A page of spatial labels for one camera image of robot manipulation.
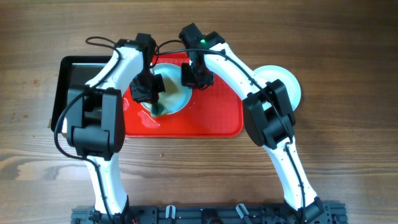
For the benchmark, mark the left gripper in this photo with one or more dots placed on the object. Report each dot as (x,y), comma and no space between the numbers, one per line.
(152,98)

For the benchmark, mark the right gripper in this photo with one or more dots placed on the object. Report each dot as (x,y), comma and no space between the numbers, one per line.
(187,81)

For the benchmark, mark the green yellow sponge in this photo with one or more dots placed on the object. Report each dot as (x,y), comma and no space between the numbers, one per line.
(158,109)

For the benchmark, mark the light blue plate top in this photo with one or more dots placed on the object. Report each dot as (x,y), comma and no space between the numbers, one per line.
(175,97)

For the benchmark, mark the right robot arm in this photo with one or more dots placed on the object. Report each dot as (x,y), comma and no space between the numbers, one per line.
(268,114)

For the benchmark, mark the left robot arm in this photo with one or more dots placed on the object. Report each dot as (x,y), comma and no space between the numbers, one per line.
(94,118)

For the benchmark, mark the red plastic tray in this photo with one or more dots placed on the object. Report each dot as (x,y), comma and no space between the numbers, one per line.
(215,112)

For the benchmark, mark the black rectangular tray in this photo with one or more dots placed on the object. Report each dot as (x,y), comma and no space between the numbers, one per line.
(74,70)

